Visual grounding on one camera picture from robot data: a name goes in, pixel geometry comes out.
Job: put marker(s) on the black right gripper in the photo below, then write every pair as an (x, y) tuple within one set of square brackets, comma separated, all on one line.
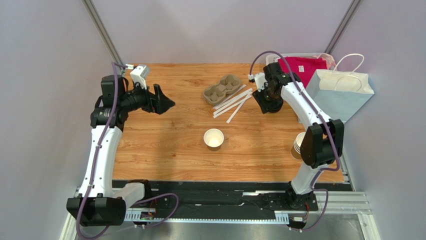
[(263, 102)]

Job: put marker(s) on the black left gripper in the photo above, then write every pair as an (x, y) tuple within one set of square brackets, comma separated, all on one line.
[(152, 105)]

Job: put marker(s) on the stack of black lids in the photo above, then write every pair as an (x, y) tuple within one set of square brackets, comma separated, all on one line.
[(274, 106)]

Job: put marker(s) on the stack of paper cups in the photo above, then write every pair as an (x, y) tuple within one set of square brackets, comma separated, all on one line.
[(296, 149)]

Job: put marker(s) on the single paper cup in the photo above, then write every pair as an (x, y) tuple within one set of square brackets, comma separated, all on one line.
[(213, 139)]

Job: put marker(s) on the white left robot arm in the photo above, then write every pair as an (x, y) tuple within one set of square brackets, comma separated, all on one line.
[(96, 205)]

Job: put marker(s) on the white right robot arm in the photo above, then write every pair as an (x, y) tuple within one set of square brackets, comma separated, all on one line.
[(322, 143)]

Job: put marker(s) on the white wrapped straw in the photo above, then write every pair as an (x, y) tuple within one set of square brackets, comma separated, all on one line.
[(234, 99), (215, 115), (229, 97), (238, 110)]

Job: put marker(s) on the white plastic basket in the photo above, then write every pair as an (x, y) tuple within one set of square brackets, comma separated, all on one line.
[(330, 62)]

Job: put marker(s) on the pink folded cloth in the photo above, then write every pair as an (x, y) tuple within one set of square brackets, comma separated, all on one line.
[(305, 68)]

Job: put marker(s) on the cardboard cup carrier tray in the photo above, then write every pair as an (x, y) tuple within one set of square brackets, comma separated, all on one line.
[(227, 85)]

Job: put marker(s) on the light blue paper bag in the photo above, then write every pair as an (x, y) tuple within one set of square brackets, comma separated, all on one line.
[(340, 94)]

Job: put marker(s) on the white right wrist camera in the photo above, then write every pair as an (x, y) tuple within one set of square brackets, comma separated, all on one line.
[(259, 79)]

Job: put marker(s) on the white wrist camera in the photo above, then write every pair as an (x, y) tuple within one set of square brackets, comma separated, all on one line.
[(259, 79), (139, 75)]

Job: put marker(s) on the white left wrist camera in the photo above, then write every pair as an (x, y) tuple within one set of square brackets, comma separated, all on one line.
[(139, 75)]

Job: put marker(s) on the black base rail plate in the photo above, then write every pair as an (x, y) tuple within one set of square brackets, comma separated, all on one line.
[(217, 200)]

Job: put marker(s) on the left aluminium corner post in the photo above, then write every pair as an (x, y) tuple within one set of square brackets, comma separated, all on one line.
[(107, 40)]

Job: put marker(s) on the aluminium corner post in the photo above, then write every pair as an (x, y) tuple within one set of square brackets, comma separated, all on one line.
[(344, 23), (107, 40)]

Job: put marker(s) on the right aluminium corner post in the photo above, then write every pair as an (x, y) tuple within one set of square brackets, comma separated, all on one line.
[(344, 23)]

